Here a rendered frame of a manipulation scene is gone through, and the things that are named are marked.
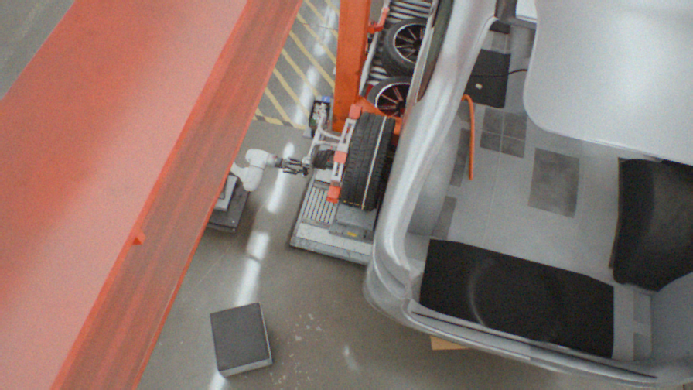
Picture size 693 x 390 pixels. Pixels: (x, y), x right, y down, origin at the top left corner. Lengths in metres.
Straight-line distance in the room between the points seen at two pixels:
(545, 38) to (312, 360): 2.98
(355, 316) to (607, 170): 2.05
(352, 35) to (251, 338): 2.07
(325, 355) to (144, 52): 3.25
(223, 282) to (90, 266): 3.41
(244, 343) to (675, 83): 2.89
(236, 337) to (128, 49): 2.90
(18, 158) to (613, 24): 1.27
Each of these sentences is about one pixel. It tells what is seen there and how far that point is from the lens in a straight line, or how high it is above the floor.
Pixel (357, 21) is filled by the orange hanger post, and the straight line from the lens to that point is 3.13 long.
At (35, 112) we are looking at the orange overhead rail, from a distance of 0.80.
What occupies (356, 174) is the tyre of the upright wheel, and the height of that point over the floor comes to 1.07.
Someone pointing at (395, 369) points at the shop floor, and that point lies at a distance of 3.89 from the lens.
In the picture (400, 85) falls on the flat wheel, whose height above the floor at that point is 0.48.
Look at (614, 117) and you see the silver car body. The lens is 1.38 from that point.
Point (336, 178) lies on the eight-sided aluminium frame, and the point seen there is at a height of 0.97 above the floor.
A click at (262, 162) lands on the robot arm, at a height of 0.86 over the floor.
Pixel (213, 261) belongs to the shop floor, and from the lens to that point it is 4.12.
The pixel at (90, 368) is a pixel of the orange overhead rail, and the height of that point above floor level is 3.00.
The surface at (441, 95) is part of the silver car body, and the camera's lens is 2.63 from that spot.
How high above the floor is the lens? 3.79
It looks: 62 degrees down
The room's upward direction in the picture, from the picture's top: 8 degrees clockwise
